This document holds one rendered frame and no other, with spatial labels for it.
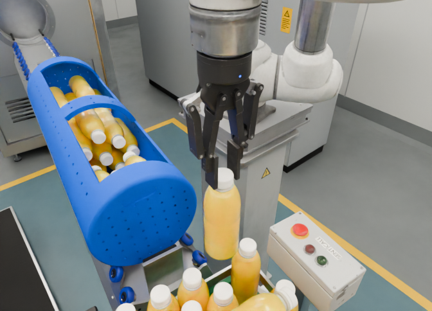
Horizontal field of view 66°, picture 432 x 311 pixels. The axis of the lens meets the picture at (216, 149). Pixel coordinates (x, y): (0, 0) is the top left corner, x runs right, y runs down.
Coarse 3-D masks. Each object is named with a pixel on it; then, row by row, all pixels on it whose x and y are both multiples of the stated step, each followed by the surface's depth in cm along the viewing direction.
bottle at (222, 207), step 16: (208, 192) 59; (224, 192) 58; (208, 208) 60; (224, 208) 58; (240, 208) 62; (208, 224) 62; (224, 224) 61; (208, 240) 65; (224, 240) 63; (224, 256) 66
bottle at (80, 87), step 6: (72, 78) 137; (78, 78) 136; (84, 78) 140; (72, 84) 135; (78, 84) 132; (84, 84) 132; (72, 90) 135; (78, 90) 129; (84, 90) 129; (90, 90) 130; (78, 96) 129
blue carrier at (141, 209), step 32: (64, 64) 135; (32, 96) 123; (96, 96) 106; (64, 128) 96; (64, 160) 89; (160, 160) 102; (96, 192) 74; (128, 192) 73; (160, 192) 78; (192, 192) 85; (96, 224) 73; (128, 224) 78; (160, 224) 84; (96, 256) 78; (128, 256) 84
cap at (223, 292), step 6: (222, 282) 68; (216, 288) 67; (222, 288) 67; (228, 288) 67; (216, 294) 66; (222, 294) 66; (228, 294) 66; (216, 300) 66; (222, 300) 65; (228, 300) 65
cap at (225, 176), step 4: (220, 168) 59; (224, 168) 59; (220, 172) 58; (224, 172) 58; (228, 172) 58; (232, 172) 58; (220, 176) 58; (224, 176) 58; (228, 176) 58; (232, 176) 57; (220, 180) 57; (224, 180) 57; (228, 180) 57; (232, 180) 57; (220, 184) 57; (224, 184) 57; (228, 184) 57; (220, 188) 57; (224, 188) 57
